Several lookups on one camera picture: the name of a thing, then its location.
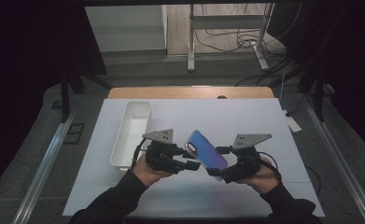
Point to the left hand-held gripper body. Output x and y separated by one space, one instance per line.
163 155

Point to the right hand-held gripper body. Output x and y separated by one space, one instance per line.
247 161

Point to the blue phone case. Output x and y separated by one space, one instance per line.
205 152

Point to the person's left hand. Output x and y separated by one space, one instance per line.
144 172

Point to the person's right hand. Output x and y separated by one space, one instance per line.
264 182

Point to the white plastic bin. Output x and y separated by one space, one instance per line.
130 133

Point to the white table board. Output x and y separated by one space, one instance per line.
202 115

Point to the white power strip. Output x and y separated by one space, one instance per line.
292 123

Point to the wooden table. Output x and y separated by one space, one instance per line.
177 92

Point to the black stand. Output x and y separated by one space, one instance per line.
319 102
65 99

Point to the white cabinet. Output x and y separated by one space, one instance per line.
124 28

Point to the black curtain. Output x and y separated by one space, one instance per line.
21 77
357 77

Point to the aluminium rail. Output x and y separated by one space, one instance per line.
342 161
43 171

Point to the white metal desk frame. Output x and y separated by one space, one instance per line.
227 21

